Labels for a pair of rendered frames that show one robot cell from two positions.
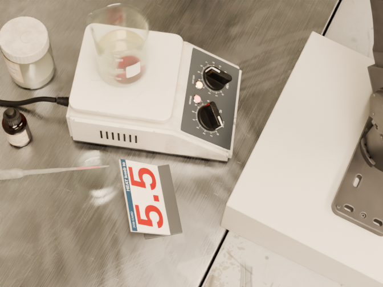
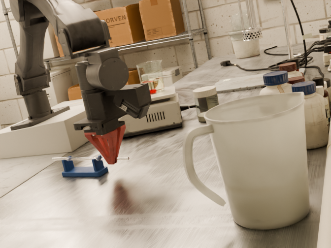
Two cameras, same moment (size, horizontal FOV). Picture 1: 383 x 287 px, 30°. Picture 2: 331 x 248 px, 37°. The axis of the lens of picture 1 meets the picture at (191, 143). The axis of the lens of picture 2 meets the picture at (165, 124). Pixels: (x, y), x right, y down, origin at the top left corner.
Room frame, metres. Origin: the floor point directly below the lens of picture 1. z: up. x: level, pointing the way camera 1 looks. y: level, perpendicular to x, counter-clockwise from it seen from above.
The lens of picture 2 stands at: (1.69, 0.17, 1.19)
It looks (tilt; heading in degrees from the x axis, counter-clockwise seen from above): 13 degrees down; 183
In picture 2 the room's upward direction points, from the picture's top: 12 degrees counter-clockwise
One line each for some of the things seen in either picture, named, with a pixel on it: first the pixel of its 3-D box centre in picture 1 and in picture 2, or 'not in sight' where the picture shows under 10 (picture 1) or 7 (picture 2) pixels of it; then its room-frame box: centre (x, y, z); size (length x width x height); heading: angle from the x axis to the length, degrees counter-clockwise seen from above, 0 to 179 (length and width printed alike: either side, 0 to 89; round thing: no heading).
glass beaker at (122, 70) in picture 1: (118, 48); (152, 78); (0.44, 0.09, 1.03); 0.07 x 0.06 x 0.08; 78
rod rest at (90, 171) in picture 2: not in sight; (82, 166); (0.73, -0.07, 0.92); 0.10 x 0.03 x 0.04; 61
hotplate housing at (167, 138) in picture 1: (149, 93); (146, 113); (0.43, 0.06, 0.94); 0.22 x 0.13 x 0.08; 89
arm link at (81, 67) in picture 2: not in sight; (93, 75); (0.77, 0.01, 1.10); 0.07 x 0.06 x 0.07; 31
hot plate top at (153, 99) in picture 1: (127, 72); (152, 95); (0.43, 0.09, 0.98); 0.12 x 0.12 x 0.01; 89
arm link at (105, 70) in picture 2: not in sight; (98, 55); (0.80, 0.03, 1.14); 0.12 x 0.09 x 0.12; 31
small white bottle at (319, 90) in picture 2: not in sight; (320, 106); (0.71, 0.43, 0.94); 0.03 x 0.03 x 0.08
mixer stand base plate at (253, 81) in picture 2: not in sight; (256, 80); (0.09, 0.41, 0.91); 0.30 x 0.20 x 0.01; 70
